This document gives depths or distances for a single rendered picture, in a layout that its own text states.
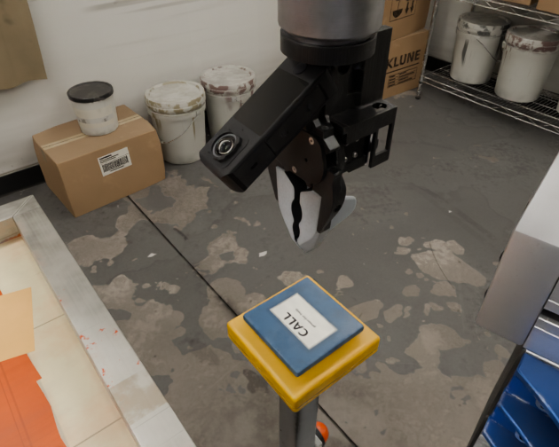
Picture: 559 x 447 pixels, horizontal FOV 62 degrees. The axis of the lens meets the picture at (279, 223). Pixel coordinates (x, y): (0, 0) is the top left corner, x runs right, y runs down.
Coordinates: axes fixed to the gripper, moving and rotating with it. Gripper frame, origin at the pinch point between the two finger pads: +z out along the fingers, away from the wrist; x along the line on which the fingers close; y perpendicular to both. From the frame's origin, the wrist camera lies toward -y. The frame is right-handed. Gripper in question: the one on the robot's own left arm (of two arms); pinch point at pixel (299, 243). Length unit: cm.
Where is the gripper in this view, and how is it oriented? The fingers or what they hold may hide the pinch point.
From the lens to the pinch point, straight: 46.4
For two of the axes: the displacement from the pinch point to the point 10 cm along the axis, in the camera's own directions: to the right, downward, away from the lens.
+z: 0.0, 7.7, 6.4
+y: 7.9, -3.9, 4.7
